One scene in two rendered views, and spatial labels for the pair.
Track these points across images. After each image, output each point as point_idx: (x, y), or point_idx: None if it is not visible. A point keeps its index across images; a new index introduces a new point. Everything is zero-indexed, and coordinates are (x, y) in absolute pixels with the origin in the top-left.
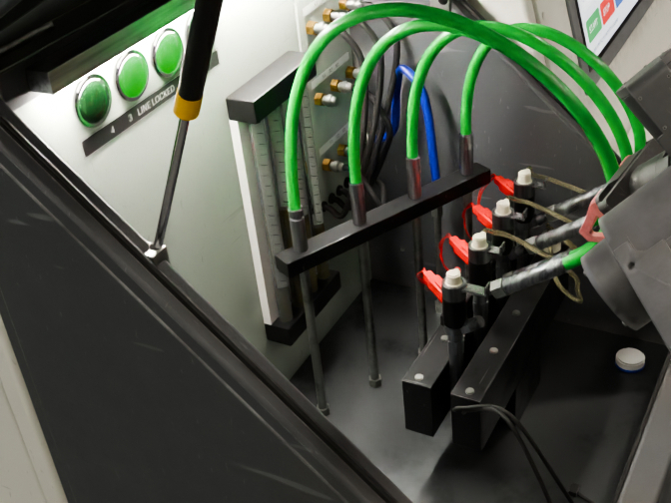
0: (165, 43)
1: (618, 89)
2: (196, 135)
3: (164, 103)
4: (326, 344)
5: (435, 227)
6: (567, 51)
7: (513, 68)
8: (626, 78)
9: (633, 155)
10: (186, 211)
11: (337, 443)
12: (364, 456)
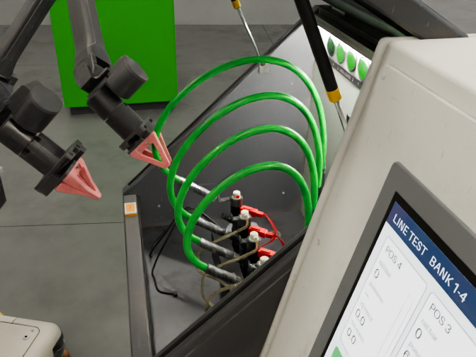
0: (348, 53)
1: (147, 78)
2: (350, 109)
3: (346, 78)
4: None
5: None
6: (315, 309)
7: (302, 229)
8: None
9: (148, 126)
10: (339, 131)
11: (199, 116)
12: (194, 126)
